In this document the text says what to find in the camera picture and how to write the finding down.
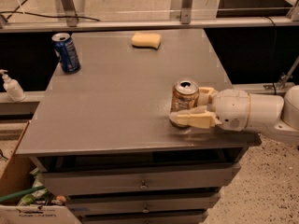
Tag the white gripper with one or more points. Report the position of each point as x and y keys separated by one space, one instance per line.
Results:
x=232 y=107

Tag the orange soda can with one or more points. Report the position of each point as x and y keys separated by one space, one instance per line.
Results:
x=185 y=95

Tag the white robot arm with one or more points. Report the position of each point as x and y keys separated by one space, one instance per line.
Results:
x=274 y=116

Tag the blue soda can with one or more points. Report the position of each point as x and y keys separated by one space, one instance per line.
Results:
x=65 y=49

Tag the top grey drawer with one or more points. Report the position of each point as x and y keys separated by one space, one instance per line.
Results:
x=140 y=179

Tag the grey drawer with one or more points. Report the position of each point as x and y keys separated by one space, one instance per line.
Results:
x=169 y=217
x=144 y=203
x=140 y=179

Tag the yellow sponge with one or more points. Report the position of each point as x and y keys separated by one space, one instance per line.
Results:
x=146 y=40

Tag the grey drawer cabinet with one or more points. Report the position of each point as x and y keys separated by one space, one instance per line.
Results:
x=113 y=113

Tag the bottom grey drawer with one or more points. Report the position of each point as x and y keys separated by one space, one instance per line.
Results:
x=169 y=217

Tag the middle grey drawer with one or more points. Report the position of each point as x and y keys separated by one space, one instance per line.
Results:
x=144 y=203

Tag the green stick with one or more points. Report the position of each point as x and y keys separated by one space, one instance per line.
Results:
x=20 y=193

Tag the white pump bottle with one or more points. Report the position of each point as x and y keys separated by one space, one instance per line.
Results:
x=12 y=87

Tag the cardboard box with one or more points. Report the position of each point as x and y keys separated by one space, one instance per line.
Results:
x=14 y=177

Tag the metal rail frame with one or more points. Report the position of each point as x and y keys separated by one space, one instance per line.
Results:
x=109 y=15

